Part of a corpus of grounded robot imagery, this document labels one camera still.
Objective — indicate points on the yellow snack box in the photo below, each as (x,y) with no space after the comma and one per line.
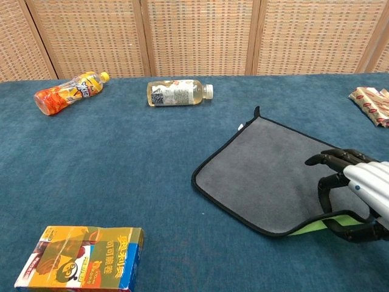
(79,261)

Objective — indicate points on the blue table cloth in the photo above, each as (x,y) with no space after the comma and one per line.
(121,167)

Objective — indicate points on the grey microfibre cloth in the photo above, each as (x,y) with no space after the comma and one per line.
(258,170)

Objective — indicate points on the pale tea bottle white cap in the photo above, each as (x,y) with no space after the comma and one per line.
(176,92)

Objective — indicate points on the woven folding screen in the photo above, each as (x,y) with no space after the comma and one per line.
(197,36)

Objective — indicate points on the orange drink bottle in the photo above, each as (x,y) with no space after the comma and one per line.
(67,94)

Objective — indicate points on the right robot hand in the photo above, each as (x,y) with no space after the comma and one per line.
(367,179)

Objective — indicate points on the beige red-print snack wrapper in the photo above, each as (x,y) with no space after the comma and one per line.
(370,103)

